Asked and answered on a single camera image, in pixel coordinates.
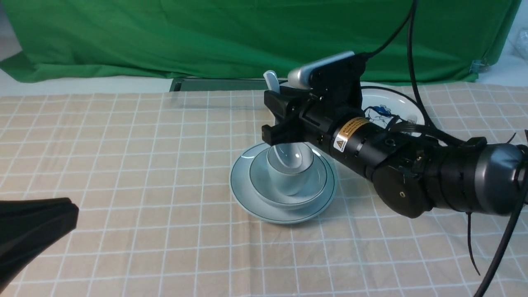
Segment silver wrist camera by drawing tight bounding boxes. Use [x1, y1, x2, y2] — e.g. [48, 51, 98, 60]
[287, 51, 355, 90]

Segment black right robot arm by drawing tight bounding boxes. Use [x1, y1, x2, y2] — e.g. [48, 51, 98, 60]
[262, 52, 527, 218]

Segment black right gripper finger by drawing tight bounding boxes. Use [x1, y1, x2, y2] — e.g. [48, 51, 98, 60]
[262, 120, 314, 146]
[264, 89, 306, 123]

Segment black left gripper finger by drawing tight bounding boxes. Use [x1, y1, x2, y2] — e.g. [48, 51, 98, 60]
[0, 197, 79, 285]

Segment green backdrop cloth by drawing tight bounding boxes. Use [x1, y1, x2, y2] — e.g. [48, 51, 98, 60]
[1, 0, 521, 83]

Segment black cable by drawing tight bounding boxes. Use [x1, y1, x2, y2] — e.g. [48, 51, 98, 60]
[363, 0, 528, 297]

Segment light blue spoon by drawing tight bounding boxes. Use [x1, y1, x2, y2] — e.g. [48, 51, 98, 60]
[263, 70, 281, 94]

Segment light blue cup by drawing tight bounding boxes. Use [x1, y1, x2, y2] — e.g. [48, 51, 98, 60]
[266, 143, 315, 196]

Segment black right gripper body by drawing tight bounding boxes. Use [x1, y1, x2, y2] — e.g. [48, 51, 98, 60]
[285, 53, 372, 161]

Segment white illustrated plate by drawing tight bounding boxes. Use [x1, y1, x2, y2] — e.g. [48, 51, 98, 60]
[338, 83, 425, 128]

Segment light blue plate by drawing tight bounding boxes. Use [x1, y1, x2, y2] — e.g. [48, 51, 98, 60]
[229, 143, 338, 224]

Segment beige checked tablecloth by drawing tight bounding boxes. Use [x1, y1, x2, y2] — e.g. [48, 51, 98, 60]
[0, 82, 528, 297]

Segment metal clamp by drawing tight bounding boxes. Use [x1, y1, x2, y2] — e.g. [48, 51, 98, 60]
[469, 59, 490, 73]

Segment light blue bowl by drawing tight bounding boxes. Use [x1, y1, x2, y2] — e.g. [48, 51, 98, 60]
[249, 146, 335, 210]

